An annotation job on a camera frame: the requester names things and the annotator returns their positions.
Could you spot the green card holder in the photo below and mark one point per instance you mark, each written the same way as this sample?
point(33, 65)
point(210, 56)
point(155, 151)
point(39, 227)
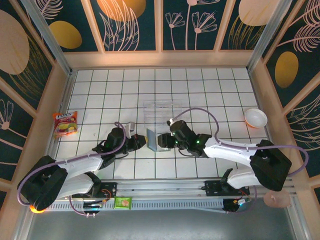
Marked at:
point(152, 138)

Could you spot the clear acrylic card stand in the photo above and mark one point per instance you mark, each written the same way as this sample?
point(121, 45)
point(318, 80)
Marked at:
point(160, 110)

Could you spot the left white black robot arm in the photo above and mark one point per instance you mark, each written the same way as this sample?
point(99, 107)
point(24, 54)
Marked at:
point(75, 166)

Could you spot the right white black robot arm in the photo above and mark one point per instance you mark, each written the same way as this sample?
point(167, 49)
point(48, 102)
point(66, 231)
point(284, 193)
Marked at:
point(225, 151)

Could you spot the red fruit snack packet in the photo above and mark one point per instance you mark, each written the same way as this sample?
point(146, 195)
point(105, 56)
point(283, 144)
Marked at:
point(65, 125)

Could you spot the green snack packet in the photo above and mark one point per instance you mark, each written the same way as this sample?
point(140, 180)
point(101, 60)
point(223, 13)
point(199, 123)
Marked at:
point(122, 203)

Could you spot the black controller box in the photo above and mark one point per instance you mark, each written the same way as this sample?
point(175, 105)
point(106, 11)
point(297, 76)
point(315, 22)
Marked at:
point(235, 205)
point(93, 207)

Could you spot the white orange bowl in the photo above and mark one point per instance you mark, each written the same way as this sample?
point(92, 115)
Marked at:
point(255, 117)

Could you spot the orange crinkled ball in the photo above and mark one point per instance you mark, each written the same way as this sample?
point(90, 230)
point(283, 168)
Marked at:
point(33, 209)

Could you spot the pink round ball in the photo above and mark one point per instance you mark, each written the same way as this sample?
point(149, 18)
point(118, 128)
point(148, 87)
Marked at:
point(277, 200)

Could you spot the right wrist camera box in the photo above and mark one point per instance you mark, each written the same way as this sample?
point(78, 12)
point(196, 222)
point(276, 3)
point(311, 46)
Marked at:
point(171, 122)

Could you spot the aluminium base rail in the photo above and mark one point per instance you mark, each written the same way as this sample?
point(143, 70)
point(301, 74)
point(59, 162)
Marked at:
point(160, 187)

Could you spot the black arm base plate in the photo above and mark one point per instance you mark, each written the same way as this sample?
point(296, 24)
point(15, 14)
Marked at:
point(108, 188)
point(215, 188)

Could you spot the aluminium frame post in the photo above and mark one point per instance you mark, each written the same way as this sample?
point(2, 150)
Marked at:
point(47, 37)
point(266, 35)

